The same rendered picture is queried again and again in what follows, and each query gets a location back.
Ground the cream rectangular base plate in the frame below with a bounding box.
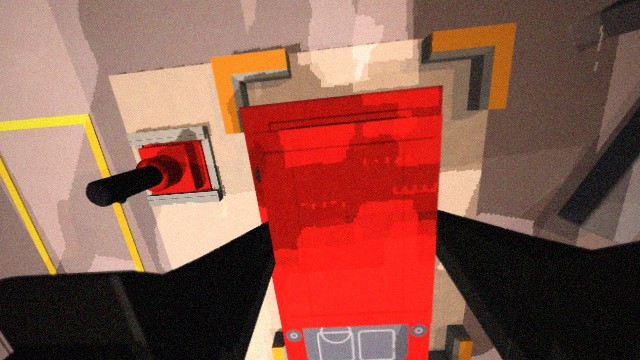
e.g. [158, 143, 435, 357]
[108, 23, 517, 360]

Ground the yellow rectangular outline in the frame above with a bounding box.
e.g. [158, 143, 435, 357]
[0, 114, 145, 275]

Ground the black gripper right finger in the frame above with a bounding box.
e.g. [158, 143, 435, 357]
[436, 210, 640, 360]

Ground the grey rectangular bar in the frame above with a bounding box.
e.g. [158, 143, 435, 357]
[557, 106, 640, 244]

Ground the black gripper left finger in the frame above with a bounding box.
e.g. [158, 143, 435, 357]
[0, 221, 276, 360]

